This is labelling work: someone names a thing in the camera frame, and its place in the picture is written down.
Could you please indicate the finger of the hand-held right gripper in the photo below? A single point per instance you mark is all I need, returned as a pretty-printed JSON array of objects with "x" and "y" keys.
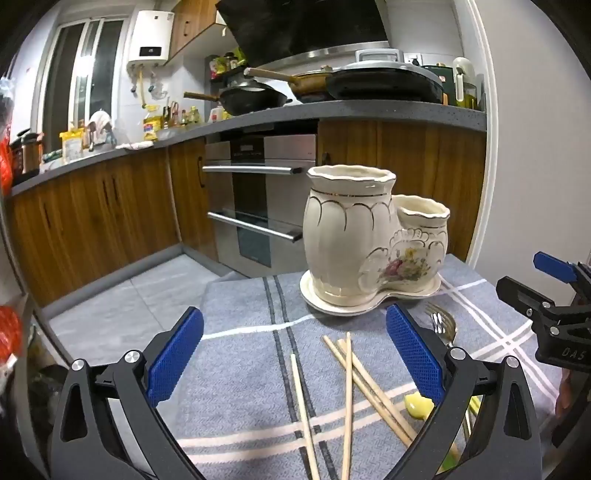
[
  {"x": 554, "y": 267},
  {"x": 521, "y": 293}
]

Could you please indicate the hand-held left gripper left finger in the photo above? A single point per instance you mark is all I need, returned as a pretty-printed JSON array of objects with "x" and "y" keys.
[{"x": 178, "y": 355}]

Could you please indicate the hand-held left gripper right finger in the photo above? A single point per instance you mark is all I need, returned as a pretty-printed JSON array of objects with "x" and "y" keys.
[{"x": 413, "y": 355}]

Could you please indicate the yellow green spoon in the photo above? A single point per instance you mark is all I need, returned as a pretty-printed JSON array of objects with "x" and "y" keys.
[{"x": 418, "y": 406}]

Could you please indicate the cream ceramic double utensil holder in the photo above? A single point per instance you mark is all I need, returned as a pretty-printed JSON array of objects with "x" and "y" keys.
[{"x": 341, "y": 230}]

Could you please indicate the grey striped tablecloth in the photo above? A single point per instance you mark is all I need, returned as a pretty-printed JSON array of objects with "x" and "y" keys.
[{"x": 258, "y": 323}]

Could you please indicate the wooden lower cabinet run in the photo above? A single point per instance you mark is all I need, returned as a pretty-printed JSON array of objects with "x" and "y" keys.
[{"x": 92, "y": 217}]

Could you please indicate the stainless steel built-in oven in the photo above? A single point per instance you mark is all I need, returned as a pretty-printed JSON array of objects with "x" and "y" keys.
[{"x": 258, "y": 207}]

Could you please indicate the wooden lower cabinet beside oven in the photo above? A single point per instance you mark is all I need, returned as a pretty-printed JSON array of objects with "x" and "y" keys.
[{"x": 415, "y": 161}]

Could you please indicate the white oil dispenser bottle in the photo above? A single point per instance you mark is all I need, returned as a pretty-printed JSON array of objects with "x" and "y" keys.
[{"x": 464, "y": 78}]

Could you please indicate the white rag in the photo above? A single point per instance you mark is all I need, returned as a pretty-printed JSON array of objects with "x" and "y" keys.
[{"x": 134, "y": 145}]

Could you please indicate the dark green appliance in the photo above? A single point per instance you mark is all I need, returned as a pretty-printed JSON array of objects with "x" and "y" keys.
[{"x": 438, "y": 81}]

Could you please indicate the yellow cooking oil bottle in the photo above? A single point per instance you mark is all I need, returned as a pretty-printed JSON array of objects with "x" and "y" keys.
[{"x": 151, "y": 124}]

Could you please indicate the yellow food bag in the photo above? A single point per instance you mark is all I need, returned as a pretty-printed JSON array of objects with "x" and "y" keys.
[{"x": 71, "y": 145}]

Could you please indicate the grey kitchen countertop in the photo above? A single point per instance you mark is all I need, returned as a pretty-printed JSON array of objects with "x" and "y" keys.
[{"x": 369, "y": 110}]

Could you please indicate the white hanging towel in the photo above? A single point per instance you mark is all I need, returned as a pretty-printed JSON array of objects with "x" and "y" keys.
[{"x": 100, "y": 124}]

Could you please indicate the black griddle with grey lid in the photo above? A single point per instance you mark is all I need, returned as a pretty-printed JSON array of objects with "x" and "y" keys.
[{"x": 383, "y": 81}]

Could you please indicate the red plastic bag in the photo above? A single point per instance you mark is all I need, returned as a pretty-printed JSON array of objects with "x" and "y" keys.
[{"x": 5, "y": 157}]

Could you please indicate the black spice rack with jars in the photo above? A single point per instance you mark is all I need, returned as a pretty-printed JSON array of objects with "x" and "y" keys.
[{"x": 226, "y": 67}]

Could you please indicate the kitchen window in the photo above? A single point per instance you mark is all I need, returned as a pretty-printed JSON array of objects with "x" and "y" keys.
[{"x": 83, "y": 74}]

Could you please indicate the white water heater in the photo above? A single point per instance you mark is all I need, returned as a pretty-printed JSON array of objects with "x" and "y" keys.
[{"x": 150, "y": 37}]

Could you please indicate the black range hood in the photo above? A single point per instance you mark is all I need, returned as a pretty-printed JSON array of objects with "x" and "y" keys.
[{"x": 300, "y": 27}]

